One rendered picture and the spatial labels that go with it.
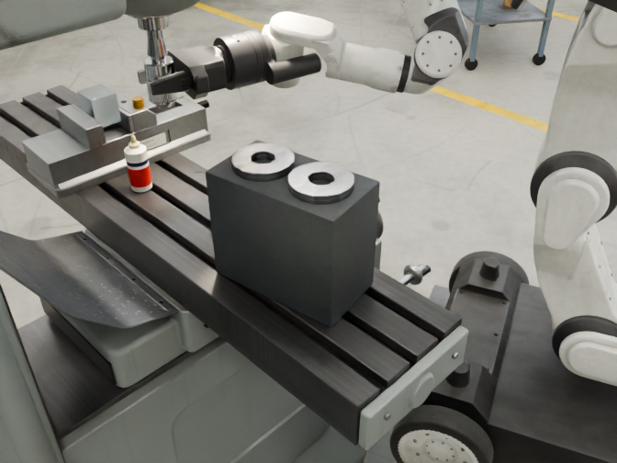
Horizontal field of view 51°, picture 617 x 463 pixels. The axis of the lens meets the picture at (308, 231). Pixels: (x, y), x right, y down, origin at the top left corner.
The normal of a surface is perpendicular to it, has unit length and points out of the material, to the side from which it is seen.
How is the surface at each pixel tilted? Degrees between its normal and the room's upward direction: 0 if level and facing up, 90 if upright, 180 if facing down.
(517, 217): 0
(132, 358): 90
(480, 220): 0
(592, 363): 90
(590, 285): 90
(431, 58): 58
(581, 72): 115
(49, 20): 90
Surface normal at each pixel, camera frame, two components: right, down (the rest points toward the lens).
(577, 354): -0.39, 0.54
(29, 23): 0.70, 0.41
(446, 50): 0.00, 0.07
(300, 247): -0.57, 0.48
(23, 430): 0.89, 0.24
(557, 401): 0.00, -0.81
